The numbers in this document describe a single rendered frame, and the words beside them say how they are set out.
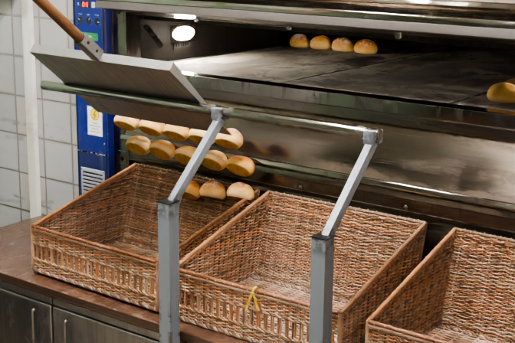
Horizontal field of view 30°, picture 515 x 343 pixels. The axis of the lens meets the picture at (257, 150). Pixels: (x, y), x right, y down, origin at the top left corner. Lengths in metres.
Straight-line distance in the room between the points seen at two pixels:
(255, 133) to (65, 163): 0.91
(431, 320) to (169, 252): 0.73
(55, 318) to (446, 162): 1.27
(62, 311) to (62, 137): 0.87
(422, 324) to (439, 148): 0.49
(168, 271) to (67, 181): 1.20
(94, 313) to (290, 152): 0.76
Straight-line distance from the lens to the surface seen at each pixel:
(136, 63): 2.67
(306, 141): 2.94
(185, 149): 3.10
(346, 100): 2.84
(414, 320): 2.59
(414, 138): 2.77
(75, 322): 2.98
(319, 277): 2.27
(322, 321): 2.30
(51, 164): 3.73
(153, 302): 2.79
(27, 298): 3.12
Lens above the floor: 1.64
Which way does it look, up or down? 13 degrees down
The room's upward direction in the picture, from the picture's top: 1 degrees clockwise
